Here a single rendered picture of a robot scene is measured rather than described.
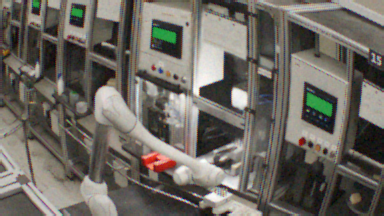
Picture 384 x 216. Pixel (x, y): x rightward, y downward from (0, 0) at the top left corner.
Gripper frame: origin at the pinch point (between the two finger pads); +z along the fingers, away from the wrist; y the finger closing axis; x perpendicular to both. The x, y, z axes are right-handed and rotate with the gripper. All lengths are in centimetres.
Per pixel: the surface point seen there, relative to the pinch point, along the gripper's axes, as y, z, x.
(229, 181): -12.2, -9.1, -8.5
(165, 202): -35, -29, 23
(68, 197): -103, -38, 148
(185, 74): 42, -13, 23
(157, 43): 56, -15, 44
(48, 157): -103, -15, 221
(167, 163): -8.1, -24.1, 25.4
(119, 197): -34, -51, 43
